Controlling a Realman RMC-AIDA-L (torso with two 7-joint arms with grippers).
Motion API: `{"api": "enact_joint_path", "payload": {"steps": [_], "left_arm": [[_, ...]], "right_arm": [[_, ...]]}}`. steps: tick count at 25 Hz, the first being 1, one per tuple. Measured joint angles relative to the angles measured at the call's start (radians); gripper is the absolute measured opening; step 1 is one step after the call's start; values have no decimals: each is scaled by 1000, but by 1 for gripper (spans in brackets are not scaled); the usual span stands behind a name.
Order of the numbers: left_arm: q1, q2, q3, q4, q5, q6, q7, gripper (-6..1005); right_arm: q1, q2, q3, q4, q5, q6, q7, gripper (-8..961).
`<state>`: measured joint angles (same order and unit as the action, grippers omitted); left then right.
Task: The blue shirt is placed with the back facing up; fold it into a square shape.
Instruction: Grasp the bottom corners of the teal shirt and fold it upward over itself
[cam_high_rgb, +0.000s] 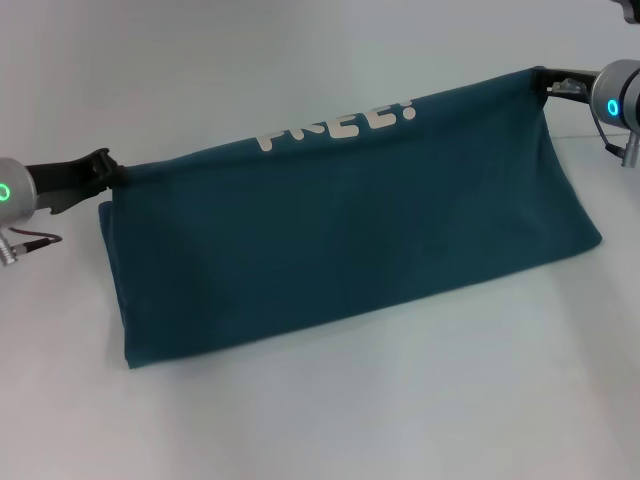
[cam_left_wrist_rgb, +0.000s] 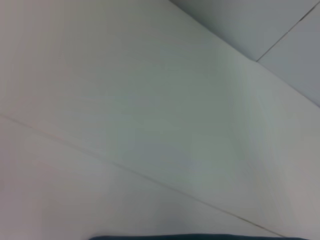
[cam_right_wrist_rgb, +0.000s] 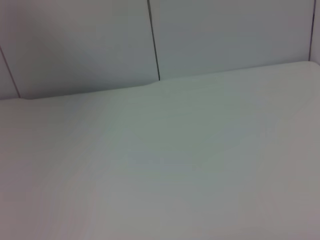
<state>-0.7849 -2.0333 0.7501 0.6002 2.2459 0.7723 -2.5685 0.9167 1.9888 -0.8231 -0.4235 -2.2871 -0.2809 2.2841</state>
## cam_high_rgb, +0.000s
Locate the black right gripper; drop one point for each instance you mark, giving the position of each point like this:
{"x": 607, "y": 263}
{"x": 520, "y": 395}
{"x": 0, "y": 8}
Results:
{"x": 570, "y": 87}

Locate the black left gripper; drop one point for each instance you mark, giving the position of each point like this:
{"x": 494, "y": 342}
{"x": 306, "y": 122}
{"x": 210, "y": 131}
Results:
{"x": 70, "y": 175}

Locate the teal blue shirt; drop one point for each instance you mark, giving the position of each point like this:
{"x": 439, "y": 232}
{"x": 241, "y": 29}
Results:
{"x": 350, "y": 240}

